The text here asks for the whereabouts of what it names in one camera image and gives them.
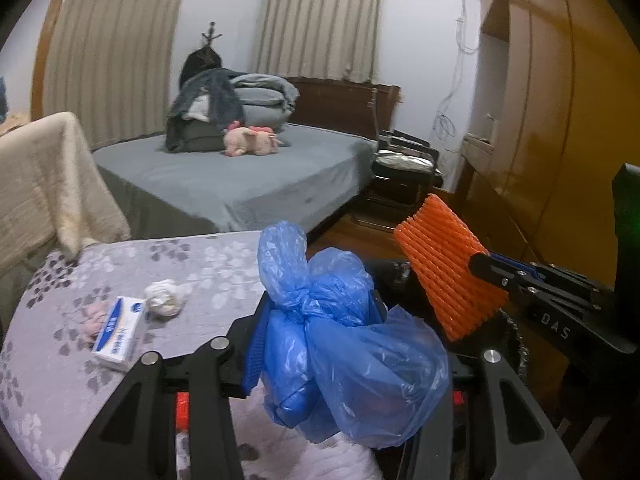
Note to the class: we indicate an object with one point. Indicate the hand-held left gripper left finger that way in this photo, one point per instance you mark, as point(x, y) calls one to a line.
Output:
point(255, 350)

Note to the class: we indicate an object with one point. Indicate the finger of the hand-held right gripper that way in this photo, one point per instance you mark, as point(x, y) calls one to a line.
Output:
point(520, 264)
point(495, 270)

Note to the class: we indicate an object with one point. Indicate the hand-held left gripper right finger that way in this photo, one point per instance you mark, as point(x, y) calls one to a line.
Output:
point(495, 390)

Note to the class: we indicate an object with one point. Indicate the orange foam net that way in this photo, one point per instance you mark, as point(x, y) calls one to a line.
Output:
point(440, 260)

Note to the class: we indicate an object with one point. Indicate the blue plastic bag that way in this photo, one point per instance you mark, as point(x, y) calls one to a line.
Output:
point(350, 360)

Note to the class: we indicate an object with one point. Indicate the black-lined trash bin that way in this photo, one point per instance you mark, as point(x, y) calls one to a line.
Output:
point(395, 275)

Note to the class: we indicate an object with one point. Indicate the greyish crumpled tissue ball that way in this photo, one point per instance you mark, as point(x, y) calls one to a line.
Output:
point(162, 299)

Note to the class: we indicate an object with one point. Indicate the black metal chair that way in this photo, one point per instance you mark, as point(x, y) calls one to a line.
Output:
point(400, 190)

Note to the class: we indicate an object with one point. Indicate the white and blue box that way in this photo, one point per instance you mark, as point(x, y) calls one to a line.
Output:
point(117, 335)

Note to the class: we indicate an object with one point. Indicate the white chair cushion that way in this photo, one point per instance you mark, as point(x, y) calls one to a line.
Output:
point(402, 161)

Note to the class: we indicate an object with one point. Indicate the pink crumpled tissue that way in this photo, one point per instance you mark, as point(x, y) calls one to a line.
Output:
point(95, 320)

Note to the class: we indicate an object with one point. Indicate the bed with grey sheet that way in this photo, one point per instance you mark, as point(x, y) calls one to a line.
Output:
point(250, 180)

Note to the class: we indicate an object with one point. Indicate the wooden wardrobe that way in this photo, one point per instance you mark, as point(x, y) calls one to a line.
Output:
point(560, 85)

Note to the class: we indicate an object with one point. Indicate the pink plush toy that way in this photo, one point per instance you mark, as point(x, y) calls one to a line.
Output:
point(250, 141)

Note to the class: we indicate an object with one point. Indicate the dark grey pillow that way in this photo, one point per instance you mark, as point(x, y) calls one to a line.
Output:
point(192, 137)

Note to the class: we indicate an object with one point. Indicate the dark olive cloth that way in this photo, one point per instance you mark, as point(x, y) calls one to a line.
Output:
point(15, 285)

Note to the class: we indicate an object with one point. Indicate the folded grey duvet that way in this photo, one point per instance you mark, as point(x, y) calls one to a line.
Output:
point(265, 95)

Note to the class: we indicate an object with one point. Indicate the dark grey fluffy blanket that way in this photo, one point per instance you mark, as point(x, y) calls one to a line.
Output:
point(210, 92)

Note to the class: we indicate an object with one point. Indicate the beige quilted blanket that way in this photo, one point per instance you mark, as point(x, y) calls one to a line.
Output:
point(45, 175)

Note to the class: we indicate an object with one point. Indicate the wooden coat rack with jacket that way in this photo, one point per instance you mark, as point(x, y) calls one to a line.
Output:
point(202, 62)

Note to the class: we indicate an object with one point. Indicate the narrow beige curtain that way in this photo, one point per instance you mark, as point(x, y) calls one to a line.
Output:
point(320, 30)

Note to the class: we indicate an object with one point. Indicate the wide beige curtain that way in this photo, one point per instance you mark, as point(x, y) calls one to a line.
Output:
point(110, 55)

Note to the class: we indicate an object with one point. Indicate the peach cloth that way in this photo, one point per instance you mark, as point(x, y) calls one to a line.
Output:
point(10, 124)

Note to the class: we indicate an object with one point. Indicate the wooden window frame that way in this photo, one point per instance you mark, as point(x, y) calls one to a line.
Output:
point(45, 50)

